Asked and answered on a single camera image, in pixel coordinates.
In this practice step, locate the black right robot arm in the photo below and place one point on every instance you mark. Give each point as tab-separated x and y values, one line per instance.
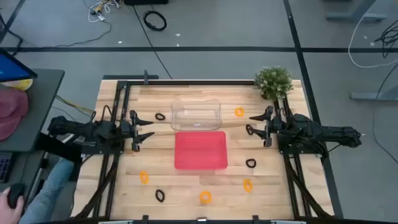
335	133

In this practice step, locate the black box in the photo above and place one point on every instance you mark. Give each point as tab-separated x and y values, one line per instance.
146	2

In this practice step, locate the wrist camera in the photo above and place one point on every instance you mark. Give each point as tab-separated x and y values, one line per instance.
107	129
303	122

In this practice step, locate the yellow tub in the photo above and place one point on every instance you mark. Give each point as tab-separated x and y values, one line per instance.
21	84

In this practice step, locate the blue screen monitor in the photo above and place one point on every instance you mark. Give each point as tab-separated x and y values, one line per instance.
12	70

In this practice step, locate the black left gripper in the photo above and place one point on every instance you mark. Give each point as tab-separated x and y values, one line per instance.
126	128

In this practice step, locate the grey desk leg base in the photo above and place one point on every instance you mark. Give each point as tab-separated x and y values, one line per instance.
357	16
373	96

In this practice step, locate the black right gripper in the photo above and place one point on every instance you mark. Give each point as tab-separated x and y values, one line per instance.
276	124

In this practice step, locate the person's hand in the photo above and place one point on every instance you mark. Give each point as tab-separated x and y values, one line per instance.
6	211

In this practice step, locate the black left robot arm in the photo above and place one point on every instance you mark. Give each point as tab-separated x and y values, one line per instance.
71	126

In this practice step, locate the small green potted plant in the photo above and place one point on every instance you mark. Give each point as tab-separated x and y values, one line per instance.
273	82

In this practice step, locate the pink cloth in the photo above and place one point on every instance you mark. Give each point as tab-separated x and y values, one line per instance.
12	109

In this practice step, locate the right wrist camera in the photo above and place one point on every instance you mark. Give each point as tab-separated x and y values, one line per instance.
303	122

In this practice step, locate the black clamp bracket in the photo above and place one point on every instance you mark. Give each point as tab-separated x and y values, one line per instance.
146	77

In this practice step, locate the clear plastic bin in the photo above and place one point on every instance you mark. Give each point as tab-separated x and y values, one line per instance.
196	124

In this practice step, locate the dark grey side desk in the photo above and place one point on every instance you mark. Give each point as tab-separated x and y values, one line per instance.
43	109

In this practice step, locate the dark keyboard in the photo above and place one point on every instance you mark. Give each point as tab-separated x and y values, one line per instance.
4	168

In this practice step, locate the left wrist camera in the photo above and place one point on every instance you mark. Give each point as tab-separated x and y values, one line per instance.
107	129

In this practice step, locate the pink plastic bin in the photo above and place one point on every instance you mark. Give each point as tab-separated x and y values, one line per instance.
200	151

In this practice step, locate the person's leg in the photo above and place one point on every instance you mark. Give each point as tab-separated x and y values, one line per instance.
49	193

